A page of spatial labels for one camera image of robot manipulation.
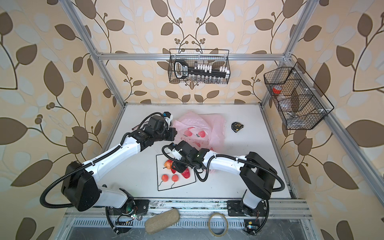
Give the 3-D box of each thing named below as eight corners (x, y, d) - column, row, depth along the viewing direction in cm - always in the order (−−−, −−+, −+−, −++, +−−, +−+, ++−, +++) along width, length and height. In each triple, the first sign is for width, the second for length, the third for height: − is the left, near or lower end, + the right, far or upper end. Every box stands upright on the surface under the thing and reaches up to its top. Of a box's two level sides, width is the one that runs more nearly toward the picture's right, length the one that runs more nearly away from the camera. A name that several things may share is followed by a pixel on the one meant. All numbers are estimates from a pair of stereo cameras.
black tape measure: (235, 132, 105) (236, 130, 103) (229, 126, 109) (229, 124, 106) (242, 127, 108) (243, 125, 106) (236, 122, 111) (237, 120, 109)
